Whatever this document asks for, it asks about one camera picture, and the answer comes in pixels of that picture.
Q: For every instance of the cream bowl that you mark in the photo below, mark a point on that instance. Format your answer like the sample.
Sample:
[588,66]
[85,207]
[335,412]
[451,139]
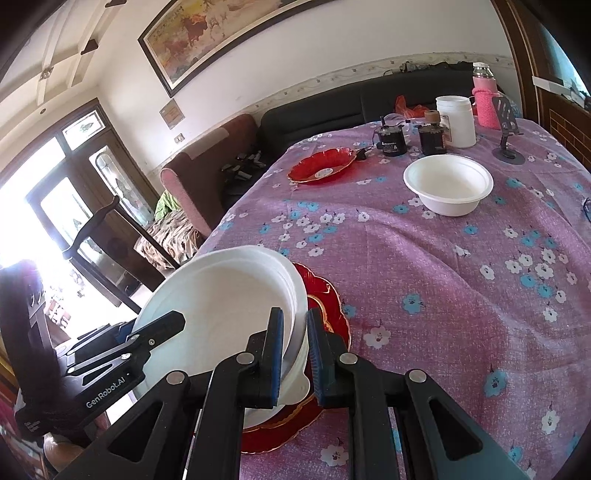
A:
[295,383]

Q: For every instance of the white flat box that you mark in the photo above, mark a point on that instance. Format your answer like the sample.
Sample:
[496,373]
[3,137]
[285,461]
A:
[551,85]

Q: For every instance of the green cloth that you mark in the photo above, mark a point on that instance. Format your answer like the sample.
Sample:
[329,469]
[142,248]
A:
[165,205]

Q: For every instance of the black sofa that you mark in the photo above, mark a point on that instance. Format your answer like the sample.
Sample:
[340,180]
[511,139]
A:
[323,110]

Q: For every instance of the black jar with cork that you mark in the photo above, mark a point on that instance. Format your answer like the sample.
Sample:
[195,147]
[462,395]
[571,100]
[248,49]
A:
[431,138]

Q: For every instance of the wooden framed window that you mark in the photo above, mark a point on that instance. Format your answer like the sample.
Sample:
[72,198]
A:
[517,55]

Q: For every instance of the wall plaque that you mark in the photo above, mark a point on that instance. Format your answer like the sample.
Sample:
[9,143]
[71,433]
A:
[171,114]

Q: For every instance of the dark cloth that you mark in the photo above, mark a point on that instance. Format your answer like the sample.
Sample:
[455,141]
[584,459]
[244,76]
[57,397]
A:
[415,67]

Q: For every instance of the patterned blanket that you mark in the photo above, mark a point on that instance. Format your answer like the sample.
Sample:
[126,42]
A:
[171,240]

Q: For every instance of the black device pile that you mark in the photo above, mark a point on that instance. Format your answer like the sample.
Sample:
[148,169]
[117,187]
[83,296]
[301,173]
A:
[242,166]

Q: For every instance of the framed painting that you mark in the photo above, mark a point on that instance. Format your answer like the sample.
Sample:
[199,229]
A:
[198,41]

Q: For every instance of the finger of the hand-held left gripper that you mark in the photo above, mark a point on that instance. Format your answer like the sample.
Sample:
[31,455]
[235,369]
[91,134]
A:
[157,327]
[123,333]

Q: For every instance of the orange plastic bag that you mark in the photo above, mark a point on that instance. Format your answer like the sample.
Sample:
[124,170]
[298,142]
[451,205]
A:
[406,108]

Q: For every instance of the pink sleeved bottle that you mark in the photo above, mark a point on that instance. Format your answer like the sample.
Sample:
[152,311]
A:
[485,106]

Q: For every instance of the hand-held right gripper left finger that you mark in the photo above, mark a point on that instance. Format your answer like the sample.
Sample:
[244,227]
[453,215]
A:
[277,355]

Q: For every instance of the dark wooden chair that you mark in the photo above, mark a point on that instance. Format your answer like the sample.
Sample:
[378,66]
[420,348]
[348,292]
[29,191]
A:
[134,230]

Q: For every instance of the black cylindrical motor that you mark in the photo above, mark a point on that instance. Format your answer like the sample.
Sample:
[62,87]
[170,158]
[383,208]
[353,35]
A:
[392,143]

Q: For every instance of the grey phone stand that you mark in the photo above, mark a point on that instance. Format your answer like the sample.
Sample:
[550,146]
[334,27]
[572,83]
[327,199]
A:
[508,154]

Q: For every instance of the purple floral tablecloth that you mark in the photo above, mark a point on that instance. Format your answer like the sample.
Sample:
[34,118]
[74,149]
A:
[415,277]

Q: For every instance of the white plastic jar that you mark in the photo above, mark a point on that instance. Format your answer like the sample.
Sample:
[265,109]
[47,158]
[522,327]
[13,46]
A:
[455,122]

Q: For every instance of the wooden glass door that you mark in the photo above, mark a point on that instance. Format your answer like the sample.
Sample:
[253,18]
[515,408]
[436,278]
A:
[60,138]

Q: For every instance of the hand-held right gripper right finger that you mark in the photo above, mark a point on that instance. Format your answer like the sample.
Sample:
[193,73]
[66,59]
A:
[316,355]

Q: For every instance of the small red plate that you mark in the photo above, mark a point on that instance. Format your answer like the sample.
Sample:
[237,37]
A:
[323,164]

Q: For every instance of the brown armchair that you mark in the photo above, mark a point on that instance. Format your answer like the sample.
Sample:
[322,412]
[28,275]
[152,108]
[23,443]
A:
[203,157]

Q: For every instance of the large red scalloped plate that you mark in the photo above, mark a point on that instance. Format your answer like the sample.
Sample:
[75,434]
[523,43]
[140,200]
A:
[268,441]

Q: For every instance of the white bowl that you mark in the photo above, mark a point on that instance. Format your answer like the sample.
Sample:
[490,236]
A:
[207,300]
[448,180]
[298,295]

